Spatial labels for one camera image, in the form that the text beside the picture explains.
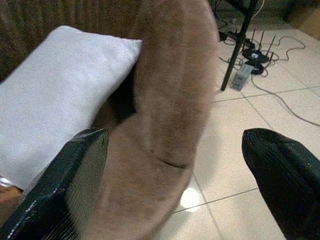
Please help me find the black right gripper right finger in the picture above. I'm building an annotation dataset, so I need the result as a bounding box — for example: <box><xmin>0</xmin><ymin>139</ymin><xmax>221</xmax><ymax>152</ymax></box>
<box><xmin>241</xmin><ymin>127</ymin><xmax>320</xmax><ymax>240</ymax></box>

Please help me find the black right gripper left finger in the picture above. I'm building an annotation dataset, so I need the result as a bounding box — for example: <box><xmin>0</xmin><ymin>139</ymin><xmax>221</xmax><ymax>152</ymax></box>
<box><xmin>0</xmin><ymin>127</ymin><xmax>110</xmax><ymax>240</ymax></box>

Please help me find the white pillow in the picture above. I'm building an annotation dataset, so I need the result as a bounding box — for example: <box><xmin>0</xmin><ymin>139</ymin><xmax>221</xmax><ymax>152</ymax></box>
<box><xmin>0</xmin><ymin>25</ymin><xmax>144</xmax><ymax>192</ymax></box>

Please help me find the brown fabric sofa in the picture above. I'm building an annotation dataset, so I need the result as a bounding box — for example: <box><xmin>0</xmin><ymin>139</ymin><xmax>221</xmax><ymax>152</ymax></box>
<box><xmin>0</xmin><ymin>0</ymin><xmax>221</xmax><ymax>240</ymax></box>

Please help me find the grey power adapter box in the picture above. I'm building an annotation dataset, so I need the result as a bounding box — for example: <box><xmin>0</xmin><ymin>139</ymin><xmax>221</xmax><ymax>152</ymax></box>
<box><xmin>231</xmin><ymin>63</ymin><xmax>255</xmax><ymax>92</ymax></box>

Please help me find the black router with antennas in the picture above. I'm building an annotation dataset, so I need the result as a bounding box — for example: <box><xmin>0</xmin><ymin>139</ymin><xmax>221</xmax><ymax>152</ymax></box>
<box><xmin>240</xmin><ymin>28</ymin><xmax>277</xmax><ymax>75</ymax></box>

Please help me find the black tripod stand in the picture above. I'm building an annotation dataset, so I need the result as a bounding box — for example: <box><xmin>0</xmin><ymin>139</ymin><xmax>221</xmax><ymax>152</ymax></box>
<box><xmin>209</xmin><ymin>0</ymin><xmax>261</xmax><ymax>92</ymax></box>

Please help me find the brown cardboard box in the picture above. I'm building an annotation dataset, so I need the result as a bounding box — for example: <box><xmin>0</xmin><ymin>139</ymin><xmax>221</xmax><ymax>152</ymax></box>
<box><xmin>287</xmin><ymin>0</ymin><xmax>320</xmax><ymax>41</ymax></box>

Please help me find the grey floor cable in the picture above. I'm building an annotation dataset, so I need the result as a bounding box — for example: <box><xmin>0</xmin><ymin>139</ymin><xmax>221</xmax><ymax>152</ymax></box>
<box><xmin>250</xmin><ymin>35</ymin><xmax>320</xmax><ymax>127</ymax></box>

